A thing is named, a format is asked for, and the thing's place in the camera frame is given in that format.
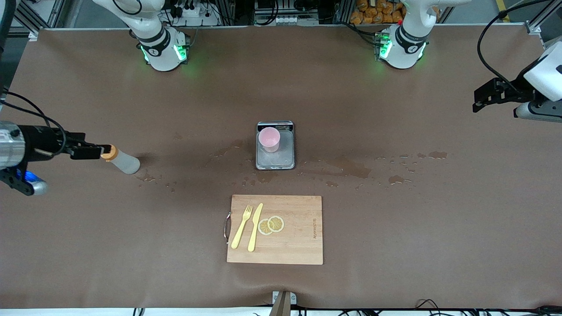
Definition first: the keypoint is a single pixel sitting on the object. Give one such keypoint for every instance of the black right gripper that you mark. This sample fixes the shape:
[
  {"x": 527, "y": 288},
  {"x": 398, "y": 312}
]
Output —
[{"x": 39, "y": 140}]

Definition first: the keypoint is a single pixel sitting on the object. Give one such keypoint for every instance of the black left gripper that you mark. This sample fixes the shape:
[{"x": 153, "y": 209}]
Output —
[{"x": 517, "y": 91}]

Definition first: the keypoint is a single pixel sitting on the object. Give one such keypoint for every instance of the clear sauce bottle orange cap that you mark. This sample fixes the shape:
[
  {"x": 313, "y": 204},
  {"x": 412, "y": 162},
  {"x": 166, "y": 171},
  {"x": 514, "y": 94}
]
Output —
[{"x": 125, "y": 163}]

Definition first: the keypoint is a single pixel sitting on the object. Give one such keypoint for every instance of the pink plastic cup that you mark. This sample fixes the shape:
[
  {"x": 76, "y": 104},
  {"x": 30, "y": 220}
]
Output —
[{"x": 268, "y": 139}]

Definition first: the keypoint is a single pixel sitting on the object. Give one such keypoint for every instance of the orange snack bag pile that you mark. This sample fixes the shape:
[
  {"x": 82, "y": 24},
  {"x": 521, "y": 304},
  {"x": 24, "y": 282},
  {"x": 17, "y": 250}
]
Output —
[{"x": 377, "y": 11}]

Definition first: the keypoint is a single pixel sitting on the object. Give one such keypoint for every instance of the white power strip with plugs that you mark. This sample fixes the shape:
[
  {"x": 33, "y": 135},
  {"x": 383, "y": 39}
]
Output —
[{"x": 193, "y": 12}]

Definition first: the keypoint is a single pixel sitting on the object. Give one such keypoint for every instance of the yellow plastic fork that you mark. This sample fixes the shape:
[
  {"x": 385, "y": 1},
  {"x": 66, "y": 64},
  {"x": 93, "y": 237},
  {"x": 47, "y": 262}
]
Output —
[{"x": 240, "y": 228}]

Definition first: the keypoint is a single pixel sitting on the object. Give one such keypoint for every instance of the yellow plastic knife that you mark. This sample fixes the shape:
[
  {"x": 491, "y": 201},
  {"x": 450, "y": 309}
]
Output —
[{"x": 254, "y": 228}]

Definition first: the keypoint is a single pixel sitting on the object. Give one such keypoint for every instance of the lemon slice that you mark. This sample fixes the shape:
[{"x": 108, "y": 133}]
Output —
[
  {"x": 276, "y": 223},
  {"x": 263, "y": 228}
]

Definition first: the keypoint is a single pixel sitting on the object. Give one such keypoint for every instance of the brown table cover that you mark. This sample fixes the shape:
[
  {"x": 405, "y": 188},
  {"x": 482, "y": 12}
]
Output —
[{"x": 281, "y": 79}]

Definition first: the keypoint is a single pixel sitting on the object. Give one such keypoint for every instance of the silver kitchen scale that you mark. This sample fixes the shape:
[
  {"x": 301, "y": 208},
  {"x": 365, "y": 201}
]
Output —
[{"x": 285, "y": 158}]

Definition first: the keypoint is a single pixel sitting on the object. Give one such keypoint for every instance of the wooden cutting board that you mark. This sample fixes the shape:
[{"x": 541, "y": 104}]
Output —
[{"x": 298, "y": 237}]

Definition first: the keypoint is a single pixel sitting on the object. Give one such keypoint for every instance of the metal camera mount clamp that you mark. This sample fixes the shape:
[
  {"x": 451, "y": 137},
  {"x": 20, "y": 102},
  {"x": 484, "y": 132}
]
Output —
[{"x": 283, "y": 303}]

